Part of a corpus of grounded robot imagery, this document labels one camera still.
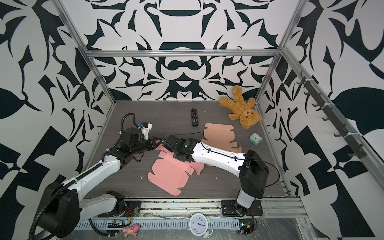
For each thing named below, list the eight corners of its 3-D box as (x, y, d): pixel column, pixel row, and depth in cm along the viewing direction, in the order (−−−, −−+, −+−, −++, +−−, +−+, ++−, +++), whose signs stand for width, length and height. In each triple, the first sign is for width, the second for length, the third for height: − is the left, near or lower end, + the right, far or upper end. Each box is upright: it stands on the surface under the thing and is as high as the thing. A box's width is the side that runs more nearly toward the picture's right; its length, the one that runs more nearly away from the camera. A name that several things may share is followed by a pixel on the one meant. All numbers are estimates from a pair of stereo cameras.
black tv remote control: (192, 126, 108) (192, 124, 106) (190, 110, 118) (190, 107, 116) (198, 126, 108) (198, 123, 106) (196, 109, 118) (196, 107, 116)
